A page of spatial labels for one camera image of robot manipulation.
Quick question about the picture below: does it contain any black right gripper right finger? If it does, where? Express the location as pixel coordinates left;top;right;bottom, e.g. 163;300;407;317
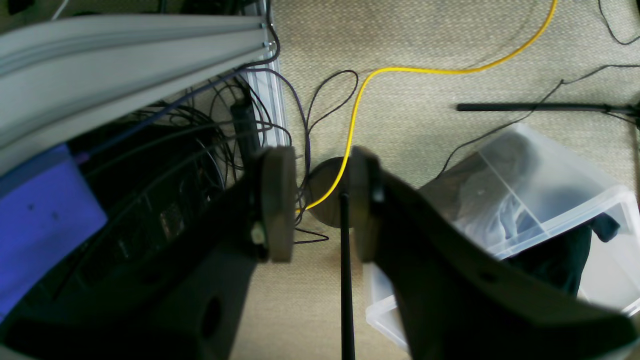
349;146;639;360

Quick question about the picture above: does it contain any blue purple cloth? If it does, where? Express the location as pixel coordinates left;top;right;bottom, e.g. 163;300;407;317
0;144;108;319

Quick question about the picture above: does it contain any black power strip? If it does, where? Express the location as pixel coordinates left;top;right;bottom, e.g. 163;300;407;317
230;99;261;164

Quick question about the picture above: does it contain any clear plastic storage bin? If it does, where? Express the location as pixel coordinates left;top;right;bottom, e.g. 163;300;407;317
365;124;639;355

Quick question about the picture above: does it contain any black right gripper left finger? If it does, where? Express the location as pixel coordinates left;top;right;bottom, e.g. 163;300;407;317
1;146;297;360

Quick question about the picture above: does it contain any aluminium frame rail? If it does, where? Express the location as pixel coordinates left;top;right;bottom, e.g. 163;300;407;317
0;14;268;174

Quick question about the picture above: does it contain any dark garment in bin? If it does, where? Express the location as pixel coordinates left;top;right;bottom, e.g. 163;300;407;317
503;213;621;297

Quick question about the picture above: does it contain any black stand pole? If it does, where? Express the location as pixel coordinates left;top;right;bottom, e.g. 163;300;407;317
339;192;355;360

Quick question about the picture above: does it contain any black tripod leg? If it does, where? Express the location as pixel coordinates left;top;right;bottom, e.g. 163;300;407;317
455;103;639;117

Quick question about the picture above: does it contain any black round stand base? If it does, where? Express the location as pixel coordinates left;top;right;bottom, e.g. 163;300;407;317
305;157;354;230

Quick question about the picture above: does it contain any yellow cable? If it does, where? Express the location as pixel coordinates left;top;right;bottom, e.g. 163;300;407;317
296;0;558;215

